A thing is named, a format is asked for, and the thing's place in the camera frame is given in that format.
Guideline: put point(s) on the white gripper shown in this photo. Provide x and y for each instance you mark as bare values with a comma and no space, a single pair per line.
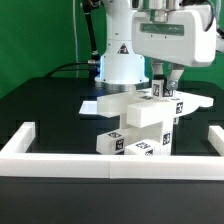
188,38

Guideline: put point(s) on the white chair back frame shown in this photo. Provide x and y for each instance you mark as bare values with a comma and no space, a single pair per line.
142,110

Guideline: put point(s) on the white chair seat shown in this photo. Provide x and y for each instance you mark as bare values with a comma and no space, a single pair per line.
161,133

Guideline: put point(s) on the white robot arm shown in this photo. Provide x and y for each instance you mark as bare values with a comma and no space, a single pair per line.
120,65

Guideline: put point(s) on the white sheet with tags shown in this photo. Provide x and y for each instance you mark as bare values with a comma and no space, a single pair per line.
88,108

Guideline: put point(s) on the white U-shaped fence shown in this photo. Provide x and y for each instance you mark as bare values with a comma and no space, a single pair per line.
15,160

